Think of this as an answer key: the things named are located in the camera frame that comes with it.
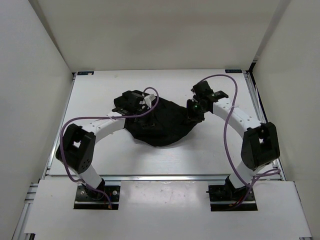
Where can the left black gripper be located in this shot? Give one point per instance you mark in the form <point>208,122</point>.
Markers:
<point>145,108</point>

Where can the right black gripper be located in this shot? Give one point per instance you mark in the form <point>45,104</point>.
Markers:
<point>190,115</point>

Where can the black skirt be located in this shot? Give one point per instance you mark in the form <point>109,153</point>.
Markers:
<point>172,124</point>

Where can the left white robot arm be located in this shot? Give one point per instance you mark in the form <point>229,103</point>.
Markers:
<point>79,135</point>

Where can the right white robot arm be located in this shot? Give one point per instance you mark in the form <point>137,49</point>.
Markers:
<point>260,145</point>

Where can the right blue corner label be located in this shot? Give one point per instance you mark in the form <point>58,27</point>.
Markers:
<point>233,71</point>

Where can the blue corner label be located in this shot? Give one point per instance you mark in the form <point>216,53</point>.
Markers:
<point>85,73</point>
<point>233,71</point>

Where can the left blue corner label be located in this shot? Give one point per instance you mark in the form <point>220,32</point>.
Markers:
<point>85,73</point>

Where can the white front cover panel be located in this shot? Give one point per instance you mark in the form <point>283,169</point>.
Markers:
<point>177,210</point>

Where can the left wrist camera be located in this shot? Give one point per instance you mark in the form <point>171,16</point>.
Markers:
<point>132,99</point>

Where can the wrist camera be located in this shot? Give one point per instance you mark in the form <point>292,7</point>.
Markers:
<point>202,89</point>
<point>132,99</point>

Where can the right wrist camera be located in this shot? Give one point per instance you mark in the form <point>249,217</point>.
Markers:
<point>202,89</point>

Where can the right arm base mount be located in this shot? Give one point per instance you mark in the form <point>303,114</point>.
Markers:
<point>222,199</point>

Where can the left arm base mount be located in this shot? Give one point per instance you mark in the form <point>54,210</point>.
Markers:
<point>86,199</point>

